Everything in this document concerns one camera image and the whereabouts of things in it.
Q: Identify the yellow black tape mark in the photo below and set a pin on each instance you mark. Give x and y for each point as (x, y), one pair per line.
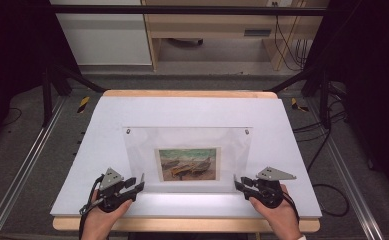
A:
(83, 104)
(295, 104)

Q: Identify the light wooden desk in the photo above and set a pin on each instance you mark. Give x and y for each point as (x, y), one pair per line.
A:
(208, 25)

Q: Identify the black horizontal bar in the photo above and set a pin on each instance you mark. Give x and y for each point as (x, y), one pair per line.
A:
(182, 10)

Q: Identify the white cabinet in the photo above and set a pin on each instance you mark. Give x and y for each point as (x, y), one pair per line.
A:
(105, 40)

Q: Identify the person's right hand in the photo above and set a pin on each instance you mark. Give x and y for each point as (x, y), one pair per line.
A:
(282, 218)

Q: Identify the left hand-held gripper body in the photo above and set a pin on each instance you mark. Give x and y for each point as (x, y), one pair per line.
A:
(110, 193)

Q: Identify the dark curtain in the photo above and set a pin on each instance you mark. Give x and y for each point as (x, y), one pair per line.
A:
(12, 50)
(372, 66)

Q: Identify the painting print of boats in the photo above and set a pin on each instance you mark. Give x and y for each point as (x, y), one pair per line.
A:
(188, 165)

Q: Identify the person's left hand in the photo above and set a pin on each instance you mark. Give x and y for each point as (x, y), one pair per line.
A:
(102, 221)

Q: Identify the clear acrylic photo frame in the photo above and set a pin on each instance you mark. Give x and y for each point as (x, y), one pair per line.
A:
(142, 150)

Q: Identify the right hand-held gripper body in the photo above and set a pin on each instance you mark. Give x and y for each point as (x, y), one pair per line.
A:
(268, 193)

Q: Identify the aluminium floor rail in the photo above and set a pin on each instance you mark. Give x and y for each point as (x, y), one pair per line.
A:
(345, 173)
(25, 156)

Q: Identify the white work board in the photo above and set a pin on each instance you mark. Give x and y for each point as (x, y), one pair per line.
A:
(182, 225)

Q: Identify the white board sheet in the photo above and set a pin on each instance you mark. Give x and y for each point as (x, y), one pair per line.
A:
(98, 133)

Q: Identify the black metal stand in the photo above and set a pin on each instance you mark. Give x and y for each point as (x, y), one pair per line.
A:
(324, 100)
(47, 96)

